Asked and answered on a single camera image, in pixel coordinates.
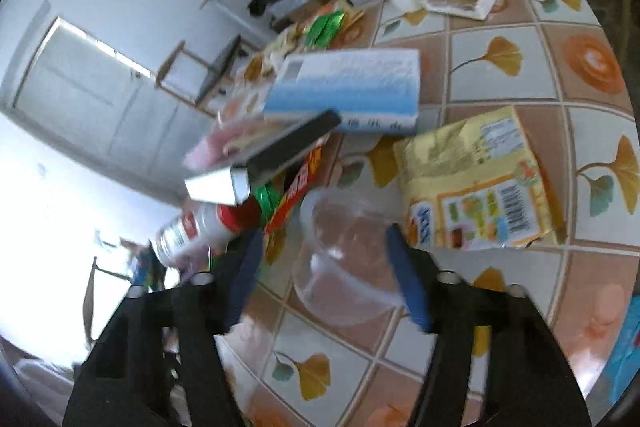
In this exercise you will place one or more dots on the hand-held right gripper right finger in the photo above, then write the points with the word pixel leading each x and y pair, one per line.
pixel 407 279

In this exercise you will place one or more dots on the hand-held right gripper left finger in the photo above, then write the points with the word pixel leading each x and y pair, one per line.
pixel 242 277

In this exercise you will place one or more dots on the white bottle with red cap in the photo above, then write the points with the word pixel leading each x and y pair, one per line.
pixel 200 227

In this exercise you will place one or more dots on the clear plastic bowl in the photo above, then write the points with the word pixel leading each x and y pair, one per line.
pixel 345 257

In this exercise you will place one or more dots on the green shiny wrapper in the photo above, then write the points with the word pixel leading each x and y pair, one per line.
pixel 267 202

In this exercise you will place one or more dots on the red orange foil packet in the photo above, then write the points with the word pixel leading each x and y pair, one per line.
pixel 297 187

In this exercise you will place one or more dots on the yellow snack bag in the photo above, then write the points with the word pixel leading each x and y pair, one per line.
pixel 465 167

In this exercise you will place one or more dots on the pink packet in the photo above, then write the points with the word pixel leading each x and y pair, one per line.
pixel 210 149

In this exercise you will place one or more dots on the black and silver box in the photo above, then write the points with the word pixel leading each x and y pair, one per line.
pixel 295 142

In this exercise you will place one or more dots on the blue and white box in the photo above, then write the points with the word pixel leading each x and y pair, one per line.
pixel 350 82

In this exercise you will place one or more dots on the small wooden chair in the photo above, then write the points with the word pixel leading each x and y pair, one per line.
pixel 210 72

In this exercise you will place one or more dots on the white door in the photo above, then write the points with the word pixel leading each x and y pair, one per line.
pixel 90 97

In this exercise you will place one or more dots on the beige snack packet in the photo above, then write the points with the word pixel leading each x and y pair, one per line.
pixel 287 44

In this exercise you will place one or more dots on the orange snack packet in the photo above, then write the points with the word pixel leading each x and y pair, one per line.
pixel 350 27

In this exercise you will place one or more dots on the green snack packet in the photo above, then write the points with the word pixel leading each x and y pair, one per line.
pixel 325 27

